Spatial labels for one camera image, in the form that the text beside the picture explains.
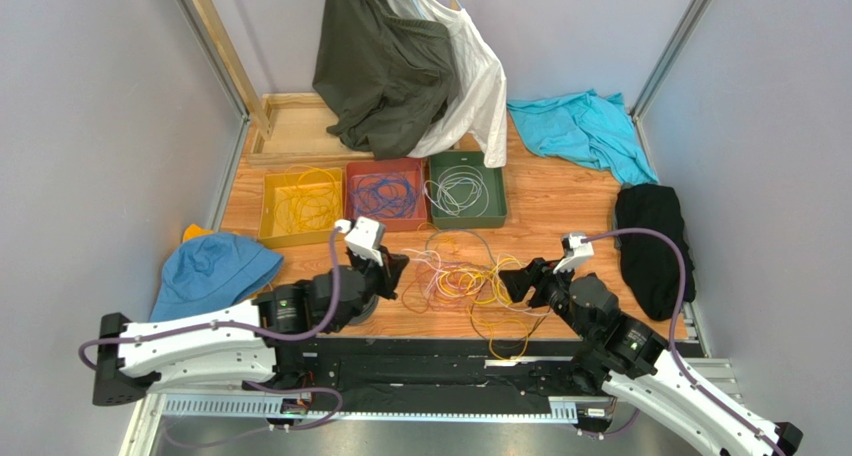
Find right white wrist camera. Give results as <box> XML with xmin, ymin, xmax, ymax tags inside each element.
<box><xmin>553</xmin><ymin>232</ymin><xmax>595</xmax><ymax>273</ymax></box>

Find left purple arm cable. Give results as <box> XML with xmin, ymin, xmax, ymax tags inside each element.
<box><xmin>77</xmin><ymin>225</ymin><xmax>345</xmax><ymax>433</ymax></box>

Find white hanging shirt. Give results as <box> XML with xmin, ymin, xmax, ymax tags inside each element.
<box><xmin>388</xmin><ymin>0</ymin><xmax>507</xmax><ymax>168</ymax></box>

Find blue bucket hat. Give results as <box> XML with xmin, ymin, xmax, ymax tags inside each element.
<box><xmin>149</xmin><ymin>232</ymin><xmax>284</xmax><ymax>322</ymax></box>

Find yellow plastic bin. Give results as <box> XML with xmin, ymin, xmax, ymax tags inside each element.
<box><xmin>257</xmin><ymin>166</ymin><xmax>344</xmax><ymax>249</ymax></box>

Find green plastic bin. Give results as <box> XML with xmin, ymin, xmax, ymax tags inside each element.
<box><xmin>424</xmin><ymin>150</ymin><xmax>508</xmax><ymax>229</ymax></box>

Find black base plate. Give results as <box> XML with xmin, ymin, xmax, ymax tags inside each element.
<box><xmin>265</xmin><ymin>337</ymin><xmax>610</xmax><ymax>416</ymax></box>

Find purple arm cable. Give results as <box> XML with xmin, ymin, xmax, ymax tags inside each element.
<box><xmin>77</xmin><ymin>225</ymin><xmax>345</xmax><ymax>433</ymax></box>
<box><xmin>582</xmin><ymin>227</ymin><xmax>790</xmax><ymax>456</ymax></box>

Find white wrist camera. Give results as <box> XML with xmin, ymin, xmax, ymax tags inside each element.
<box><xmin>553</xmin><ymin>232</ymin><xmax>595</xmax><ymax>273</ymax></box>
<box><xmin>334</xmin><ymin>216</ymin><xmax>386</xmax><ymax>267</ymax></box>

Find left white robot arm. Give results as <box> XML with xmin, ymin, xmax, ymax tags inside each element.
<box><xmin>78</xmin><ymin>247</ymin><xmax>410</xmax><ymax>407</ymax></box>

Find turquoise cloth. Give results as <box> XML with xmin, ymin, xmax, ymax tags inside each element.
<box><xmin>507</xmin><ymin>89</ymin><xmax>659</xmax><ymax>185</ymax></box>

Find white cable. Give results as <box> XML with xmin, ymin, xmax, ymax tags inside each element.
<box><xmin>423</xmin><ymin>172</ymin><xmax>491</xmax><ymax>218</ymax></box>
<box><xmin>437</xmin><ymin>163</ymin><xmax>491</xmax><ymax>208</ymax></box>

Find black cloth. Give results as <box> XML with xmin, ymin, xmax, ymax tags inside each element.
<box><xmin>614</xmin><ymin>183</ymin><xmax>696</xmax><ymax>321</ymax></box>

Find blue cables in bin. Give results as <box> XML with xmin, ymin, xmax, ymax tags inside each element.
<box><xmin>350</xmin><ymin>171</ymin><xmax>421</xmax><ymax>222</ymax></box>

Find wooden tray frame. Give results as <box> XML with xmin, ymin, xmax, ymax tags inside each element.
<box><xmin>245</xmin><ymin>93</ymin><xmax>374</xmax><ymax>169</ymax></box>

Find dark green hanging garment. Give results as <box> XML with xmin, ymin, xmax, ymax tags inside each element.
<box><xmin>313</xmin><ymin>0</ymin><xmax>459</xmax><ymax>160</ymax></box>

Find tangled pile of cables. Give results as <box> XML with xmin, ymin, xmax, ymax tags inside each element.
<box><xmin>399</xmin><ymin>225</ymin><xmax>554</xmax><ymax>362</ymax></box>

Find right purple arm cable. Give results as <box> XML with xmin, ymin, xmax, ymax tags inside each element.
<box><xmin>582</xmin><ymin>227</ymin><xmax>790</xmax><ymax>456</ymax></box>

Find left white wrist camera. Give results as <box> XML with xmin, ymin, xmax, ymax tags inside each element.
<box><xmin>334</xmin><ymin>216</ymin><xmax>386</xmax><ymax>267</ymax></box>

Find yellow cables in bin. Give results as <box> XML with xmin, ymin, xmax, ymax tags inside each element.
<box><xmin>272</xmin><ymin>167</ymin><xmax>345</xmax><ymax>236</ymax></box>

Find slotted metal rail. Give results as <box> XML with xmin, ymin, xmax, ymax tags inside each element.
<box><xmin>159</xmin><ymin>355</ymin><xmax>743</xmax><ymax>425</ymax></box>

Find red plastic bin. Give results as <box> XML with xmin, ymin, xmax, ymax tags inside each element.
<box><xmin>344</xmin><ymin>158</ymin><xmax>429</xmax><ymax>232</ymax></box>

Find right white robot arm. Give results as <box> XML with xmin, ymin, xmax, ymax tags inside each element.
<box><xmin>499</xmin><ymin>258</ymin><xmax>803</xmax><ymax>455</ymax></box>

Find yellow cloth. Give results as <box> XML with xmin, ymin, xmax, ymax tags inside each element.
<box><xmin>182</xmin><ymin>224</ymin><xmax>214</xmax><ymax>243</ymax></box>

